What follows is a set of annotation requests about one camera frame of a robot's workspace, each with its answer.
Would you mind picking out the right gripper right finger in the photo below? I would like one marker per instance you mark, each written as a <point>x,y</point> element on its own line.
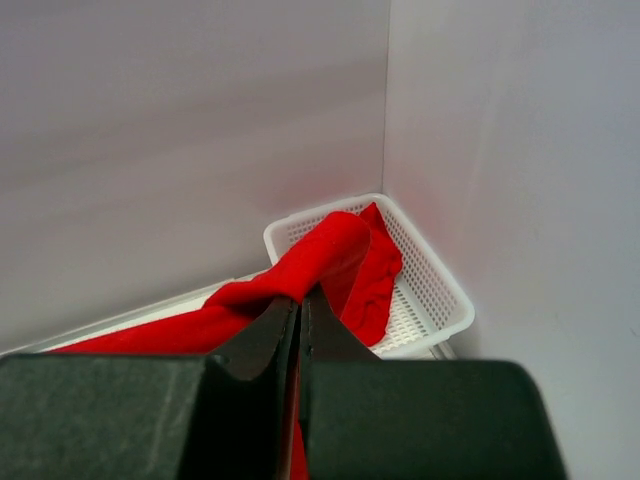
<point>363,417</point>

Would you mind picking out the red t-shirt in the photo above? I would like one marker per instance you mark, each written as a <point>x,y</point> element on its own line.
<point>367,310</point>
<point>326,258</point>

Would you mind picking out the white plastic basket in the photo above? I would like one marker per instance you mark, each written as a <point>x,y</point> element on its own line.
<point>428,305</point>

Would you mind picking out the red t-shirt in basket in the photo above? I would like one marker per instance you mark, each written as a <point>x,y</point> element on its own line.
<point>367,310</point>

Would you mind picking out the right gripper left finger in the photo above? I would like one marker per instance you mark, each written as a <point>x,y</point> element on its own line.
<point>227,414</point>

